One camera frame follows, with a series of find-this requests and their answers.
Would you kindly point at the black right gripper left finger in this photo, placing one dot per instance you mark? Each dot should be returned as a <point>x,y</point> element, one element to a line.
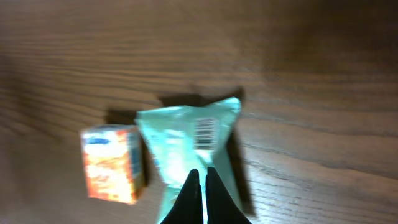
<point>188,207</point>

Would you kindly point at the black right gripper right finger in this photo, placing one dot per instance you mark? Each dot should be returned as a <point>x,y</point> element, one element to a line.
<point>221,208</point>

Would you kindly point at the mint green wipes packet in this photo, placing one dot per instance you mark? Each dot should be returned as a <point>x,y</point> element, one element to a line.
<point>182,138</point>

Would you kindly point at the orange white Kleenex tissue pack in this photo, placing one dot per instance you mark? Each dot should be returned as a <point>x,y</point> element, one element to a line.
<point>113,162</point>

